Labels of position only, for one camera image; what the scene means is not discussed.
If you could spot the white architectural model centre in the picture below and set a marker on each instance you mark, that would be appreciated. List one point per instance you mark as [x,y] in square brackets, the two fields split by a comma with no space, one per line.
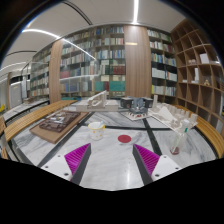
[96,103]

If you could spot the white architectural model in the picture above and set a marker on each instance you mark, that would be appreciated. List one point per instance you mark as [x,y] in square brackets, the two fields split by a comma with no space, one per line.
[96,103]
[176,119]

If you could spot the curved wooden bench right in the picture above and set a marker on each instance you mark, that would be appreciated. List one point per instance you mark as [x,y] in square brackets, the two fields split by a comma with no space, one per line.
[212,135]

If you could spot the white architectural model right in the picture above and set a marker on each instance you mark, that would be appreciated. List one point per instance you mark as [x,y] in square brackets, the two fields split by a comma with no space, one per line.
[176,119]

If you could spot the red round coaster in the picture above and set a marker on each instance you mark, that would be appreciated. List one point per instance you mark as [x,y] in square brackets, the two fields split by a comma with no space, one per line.
[124,138]

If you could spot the curved wooden bench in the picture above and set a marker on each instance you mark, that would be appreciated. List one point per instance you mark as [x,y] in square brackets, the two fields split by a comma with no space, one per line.
[8,132]
[212,135]

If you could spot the wooden cubby shelf right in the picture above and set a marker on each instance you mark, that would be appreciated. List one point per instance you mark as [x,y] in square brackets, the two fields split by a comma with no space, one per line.
[200,85]

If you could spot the curved wooden bench left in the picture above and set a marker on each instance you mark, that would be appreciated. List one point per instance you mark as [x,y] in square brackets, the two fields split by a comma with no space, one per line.
[8,132]

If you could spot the large wall bookshelf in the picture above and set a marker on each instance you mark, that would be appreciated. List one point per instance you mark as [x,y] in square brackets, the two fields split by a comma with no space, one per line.
[122,60]

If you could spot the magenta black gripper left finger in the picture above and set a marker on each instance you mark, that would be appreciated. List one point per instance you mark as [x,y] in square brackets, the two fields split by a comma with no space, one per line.
[70,166]

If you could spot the white polka dot cup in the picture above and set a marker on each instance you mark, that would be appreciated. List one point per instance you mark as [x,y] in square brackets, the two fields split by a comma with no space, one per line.
[96,130]

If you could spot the dark grey building model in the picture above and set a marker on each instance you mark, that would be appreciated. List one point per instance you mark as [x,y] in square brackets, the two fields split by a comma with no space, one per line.
[136,108]

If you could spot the brown architectural model on board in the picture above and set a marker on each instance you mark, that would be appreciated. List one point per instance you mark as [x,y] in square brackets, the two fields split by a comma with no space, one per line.
[52,129]

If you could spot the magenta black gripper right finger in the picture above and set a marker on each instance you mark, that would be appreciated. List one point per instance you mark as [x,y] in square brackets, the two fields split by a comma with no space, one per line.
[151,166]

